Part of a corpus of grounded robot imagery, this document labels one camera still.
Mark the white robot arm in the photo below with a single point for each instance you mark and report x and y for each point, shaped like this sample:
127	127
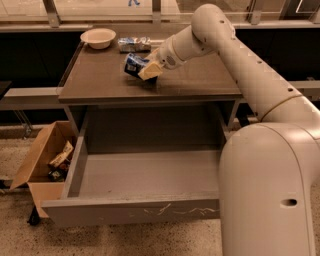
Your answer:
266	169

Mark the dark snack packet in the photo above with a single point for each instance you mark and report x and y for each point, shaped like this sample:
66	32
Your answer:
59	174

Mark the brown cardboard box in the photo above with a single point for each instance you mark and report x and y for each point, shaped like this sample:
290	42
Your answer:
34	170

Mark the blue pepsi can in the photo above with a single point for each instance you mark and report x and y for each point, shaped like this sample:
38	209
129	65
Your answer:
134	64

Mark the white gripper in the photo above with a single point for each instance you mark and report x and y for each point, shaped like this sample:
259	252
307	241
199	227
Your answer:
165	55

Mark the silver blue snack bag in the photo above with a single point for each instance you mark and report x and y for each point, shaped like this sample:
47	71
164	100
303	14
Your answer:
134	44

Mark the grey cabinet with counter top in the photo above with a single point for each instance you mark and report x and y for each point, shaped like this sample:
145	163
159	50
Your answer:
197	102

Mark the yellow white snack packet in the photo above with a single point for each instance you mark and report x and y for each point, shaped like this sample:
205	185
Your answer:
61	157

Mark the white paper bowl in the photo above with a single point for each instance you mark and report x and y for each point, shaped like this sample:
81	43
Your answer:
98	38

